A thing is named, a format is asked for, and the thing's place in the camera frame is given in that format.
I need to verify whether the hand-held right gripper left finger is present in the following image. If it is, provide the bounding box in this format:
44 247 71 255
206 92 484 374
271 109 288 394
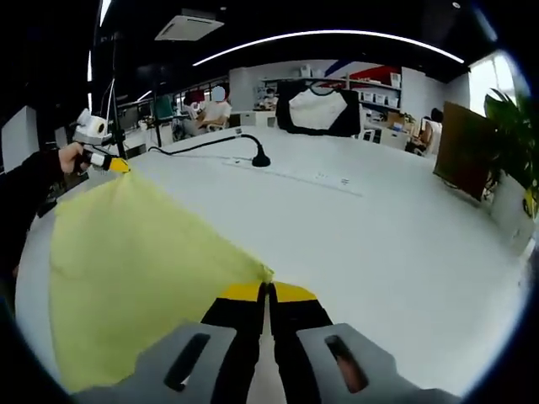
73 282 268 404

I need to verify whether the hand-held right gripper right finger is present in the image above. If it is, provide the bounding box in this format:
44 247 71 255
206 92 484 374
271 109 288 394
268 281 462 404

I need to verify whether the yellow blue grey garment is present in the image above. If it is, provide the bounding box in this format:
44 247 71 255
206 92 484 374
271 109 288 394
48 170 275 391

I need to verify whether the person's left hand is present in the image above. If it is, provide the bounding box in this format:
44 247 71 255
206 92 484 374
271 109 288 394
58 142 92 176

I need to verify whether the black pole stand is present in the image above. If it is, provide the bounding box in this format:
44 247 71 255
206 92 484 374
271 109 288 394
109 33 128 160

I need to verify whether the long curved ceiling light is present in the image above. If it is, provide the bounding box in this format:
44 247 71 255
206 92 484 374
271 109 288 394
86 0 111 83

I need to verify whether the teal panel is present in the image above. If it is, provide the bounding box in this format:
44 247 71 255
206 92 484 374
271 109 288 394
153 94 173 123

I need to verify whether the black hanging screen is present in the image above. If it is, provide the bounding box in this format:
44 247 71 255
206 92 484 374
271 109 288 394
145 62 169 88

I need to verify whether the ceiling air conditioner unit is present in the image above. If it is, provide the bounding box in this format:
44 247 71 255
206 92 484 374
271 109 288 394
154 15 225 42

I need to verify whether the white low cabinet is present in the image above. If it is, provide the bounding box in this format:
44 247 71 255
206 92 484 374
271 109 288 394
229 109 279 130

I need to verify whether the black gooseneck microphone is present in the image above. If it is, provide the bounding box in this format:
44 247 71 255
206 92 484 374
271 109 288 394
147 133 273 168

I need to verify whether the black white raglan shirt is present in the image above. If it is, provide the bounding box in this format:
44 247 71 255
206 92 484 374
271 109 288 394
275 80 362 138

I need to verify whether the brown cardboard board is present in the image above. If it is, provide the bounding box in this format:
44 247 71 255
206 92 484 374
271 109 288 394
433 100 502 203

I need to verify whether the shelf with white bins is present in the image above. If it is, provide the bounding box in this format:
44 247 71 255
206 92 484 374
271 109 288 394
259 65 403 110

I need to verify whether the ceiling light strip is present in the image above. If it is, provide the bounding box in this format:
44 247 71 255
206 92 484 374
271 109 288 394
192 29 466 67

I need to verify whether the green potted plant white pot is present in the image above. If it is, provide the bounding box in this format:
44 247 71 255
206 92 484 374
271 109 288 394
483 88 539 253

